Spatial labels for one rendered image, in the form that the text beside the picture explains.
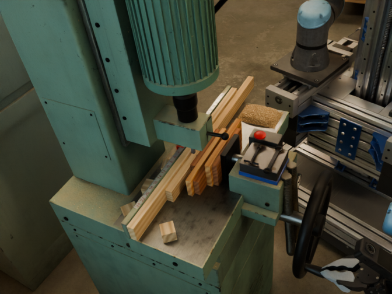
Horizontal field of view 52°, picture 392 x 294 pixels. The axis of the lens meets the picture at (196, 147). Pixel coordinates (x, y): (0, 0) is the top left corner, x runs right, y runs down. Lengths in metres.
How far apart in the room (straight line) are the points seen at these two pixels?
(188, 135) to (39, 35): 0.41
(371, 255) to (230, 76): 2.38
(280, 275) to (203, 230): 1.01
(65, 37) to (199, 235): 0.54
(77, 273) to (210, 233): 1.24
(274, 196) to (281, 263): 1.01
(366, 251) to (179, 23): 0.59
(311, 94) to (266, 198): 0.74
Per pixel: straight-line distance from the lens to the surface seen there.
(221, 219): 0.99
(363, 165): 1.73
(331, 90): 1.70
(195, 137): 0.99
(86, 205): 1.25
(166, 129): 1.03
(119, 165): 1.13
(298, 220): 1.09
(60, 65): 1.00
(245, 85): 1.34
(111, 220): 1.18
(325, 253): 2.04
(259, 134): 1.02
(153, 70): 0.86
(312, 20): 1.56
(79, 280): 2.09
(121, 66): 0.93
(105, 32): 0.91
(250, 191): 1.02
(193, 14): 0.79
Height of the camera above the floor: 1.69
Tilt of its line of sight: 42 degrees down
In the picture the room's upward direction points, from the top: 8 degrees counter-clockwise
